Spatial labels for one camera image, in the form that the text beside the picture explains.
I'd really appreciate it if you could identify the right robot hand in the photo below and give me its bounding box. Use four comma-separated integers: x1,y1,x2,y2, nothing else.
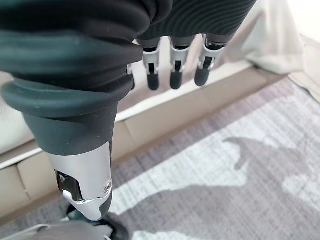
0,0,257,223

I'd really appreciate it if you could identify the white bed sheet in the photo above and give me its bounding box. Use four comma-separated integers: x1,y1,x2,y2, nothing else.
222,0,320,76

